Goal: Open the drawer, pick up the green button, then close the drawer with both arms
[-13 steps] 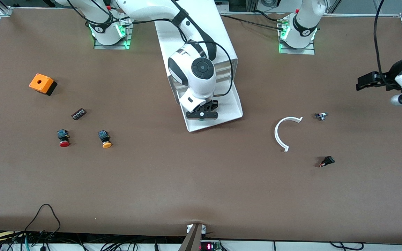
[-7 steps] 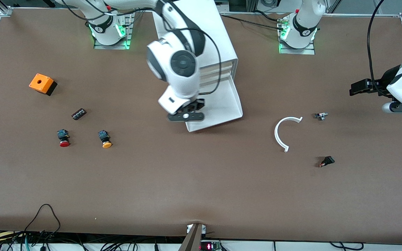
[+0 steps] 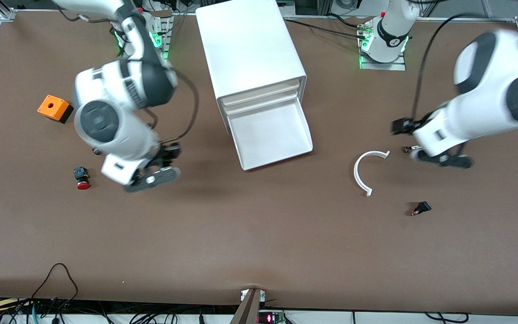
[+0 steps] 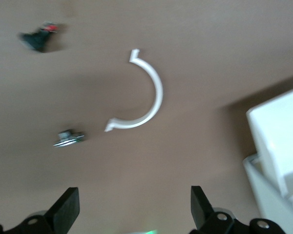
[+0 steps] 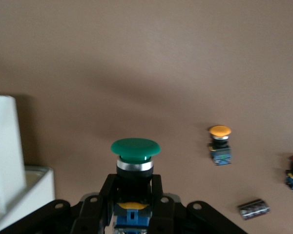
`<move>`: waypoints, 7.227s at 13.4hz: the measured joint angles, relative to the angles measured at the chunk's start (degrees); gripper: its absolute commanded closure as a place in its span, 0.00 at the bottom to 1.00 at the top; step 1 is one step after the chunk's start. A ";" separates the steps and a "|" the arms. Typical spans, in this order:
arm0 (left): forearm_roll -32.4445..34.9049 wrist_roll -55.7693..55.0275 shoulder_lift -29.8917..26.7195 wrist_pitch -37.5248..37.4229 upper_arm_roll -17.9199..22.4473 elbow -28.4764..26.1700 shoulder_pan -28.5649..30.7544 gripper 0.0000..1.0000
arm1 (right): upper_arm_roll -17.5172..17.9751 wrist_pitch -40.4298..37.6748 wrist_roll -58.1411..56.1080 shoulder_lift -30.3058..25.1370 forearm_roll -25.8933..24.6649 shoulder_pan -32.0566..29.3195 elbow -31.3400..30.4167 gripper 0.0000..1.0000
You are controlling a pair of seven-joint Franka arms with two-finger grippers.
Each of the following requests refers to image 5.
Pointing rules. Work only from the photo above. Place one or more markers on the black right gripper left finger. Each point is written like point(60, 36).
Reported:
point(92, 214)

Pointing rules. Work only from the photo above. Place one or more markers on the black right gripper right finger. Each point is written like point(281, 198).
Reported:
point(168, 217)

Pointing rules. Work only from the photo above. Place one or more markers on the white plastic drawer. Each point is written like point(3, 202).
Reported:
point(39, 192)

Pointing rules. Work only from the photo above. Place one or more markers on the green mushroom push button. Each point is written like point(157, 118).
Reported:
point(135, 146)

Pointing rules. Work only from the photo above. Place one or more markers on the yellow mushroom push button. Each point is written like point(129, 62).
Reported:
point(219, 131)

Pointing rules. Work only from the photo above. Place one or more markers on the black cylindrical capacitor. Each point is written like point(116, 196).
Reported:
point(254, 209)

